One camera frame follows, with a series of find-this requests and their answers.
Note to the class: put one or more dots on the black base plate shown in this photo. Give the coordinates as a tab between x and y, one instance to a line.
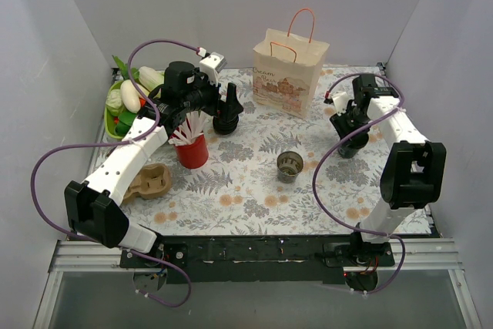
268	258

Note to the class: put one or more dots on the brown cardboard cup carrier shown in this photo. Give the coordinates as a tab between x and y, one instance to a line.
151	182

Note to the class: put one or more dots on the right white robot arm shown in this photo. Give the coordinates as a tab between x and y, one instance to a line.
412	175

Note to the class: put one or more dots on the green toy cabbage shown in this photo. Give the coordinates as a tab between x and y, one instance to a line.
114	103

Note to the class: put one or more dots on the aluminium rail frame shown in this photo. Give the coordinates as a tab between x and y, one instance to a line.
421	254

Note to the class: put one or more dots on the red straw holder cup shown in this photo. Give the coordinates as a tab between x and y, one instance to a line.
194	155

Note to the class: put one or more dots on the floral table mat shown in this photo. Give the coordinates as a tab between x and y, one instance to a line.
236	192

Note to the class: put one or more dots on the white toy radish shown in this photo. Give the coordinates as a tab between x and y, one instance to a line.
130	97

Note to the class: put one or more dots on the green vegetable basket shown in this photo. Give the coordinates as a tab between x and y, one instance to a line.
118	127

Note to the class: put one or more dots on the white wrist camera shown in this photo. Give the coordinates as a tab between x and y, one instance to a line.
338	100
211	65

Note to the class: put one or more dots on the stack of dark plastic cups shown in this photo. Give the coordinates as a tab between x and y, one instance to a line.
350	148

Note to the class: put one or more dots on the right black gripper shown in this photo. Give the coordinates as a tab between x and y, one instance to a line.
350	129

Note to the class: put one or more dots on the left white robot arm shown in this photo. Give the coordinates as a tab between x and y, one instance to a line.
93	206

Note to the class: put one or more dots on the paper takeout bag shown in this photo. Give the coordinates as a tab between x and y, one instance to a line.
286	70

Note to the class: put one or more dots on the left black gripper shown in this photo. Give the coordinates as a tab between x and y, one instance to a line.
219	102

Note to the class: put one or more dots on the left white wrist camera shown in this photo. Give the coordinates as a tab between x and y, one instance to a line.
211	65

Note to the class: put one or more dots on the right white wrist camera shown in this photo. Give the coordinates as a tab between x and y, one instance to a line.
338	100

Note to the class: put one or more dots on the toy napa cabbage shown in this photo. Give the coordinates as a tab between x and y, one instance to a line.
150	78

